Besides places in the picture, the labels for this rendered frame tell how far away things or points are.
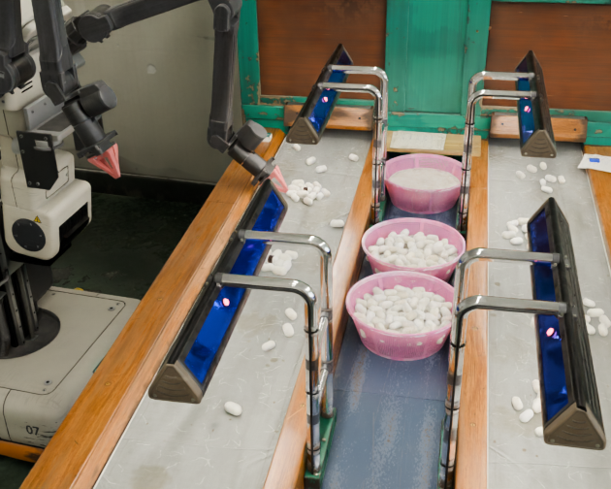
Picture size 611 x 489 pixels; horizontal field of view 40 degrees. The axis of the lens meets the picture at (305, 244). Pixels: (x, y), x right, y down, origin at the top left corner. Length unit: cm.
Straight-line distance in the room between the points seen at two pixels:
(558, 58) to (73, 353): 176
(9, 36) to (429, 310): 114
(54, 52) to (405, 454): 115
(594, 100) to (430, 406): 137
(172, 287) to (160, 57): 203
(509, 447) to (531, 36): 149
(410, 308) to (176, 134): 226
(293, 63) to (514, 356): 139
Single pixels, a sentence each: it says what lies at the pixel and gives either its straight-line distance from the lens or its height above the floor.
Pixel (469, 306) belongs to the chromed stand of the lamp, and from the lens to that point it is 133.
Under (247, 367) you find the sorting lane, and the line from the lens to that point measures 179.
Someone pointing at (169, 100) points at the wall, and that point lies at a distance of 396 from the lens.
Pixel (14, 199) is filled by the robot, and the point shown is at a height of 83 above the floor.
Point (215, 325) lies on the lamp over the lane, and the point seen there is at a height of 108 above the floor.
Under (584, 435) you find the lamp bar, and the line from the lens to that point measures 119.
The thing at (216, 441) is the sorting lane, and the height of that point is 74.
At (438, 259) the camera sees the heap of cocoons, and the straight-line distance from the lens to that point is 219.
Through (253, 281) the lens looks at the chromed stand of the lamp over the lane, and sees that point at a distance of 136.
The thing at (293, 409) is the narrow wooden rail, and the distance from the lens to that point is 164.
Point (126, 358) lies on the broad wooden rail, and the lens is 182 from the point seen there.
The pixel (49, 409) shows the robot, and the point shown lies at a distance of 253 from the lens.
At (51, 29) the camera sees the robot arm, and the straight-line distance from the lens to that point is 198.
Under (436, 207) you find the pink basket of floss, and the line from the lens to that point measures 251.
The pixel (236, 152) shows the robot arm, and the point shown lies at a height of 88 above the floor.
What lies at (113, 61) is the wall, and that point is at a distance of 403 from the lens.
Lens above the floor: 184
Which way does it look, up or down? 30 degrees down
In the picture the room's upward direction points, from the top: 1 degrees counter-clockwise
